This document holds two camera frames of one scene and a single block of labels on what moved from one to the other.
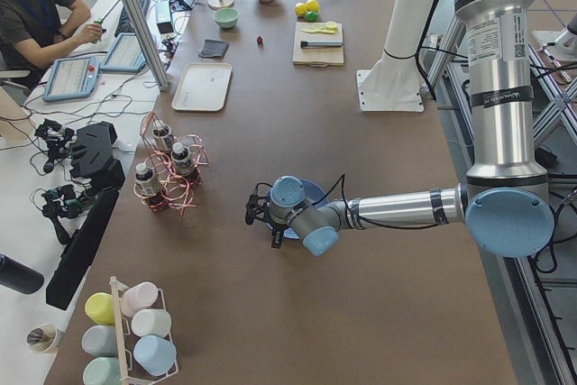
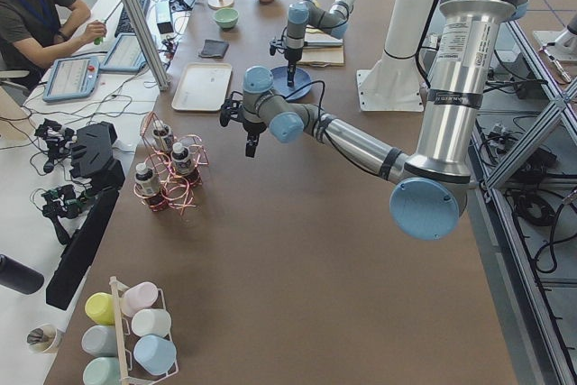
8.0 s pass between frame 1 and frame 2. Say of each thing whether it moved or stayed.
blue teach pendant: stayed
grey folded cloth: stayed
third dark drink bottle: stayed
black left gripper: moved
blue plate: moved
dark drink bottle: stayed
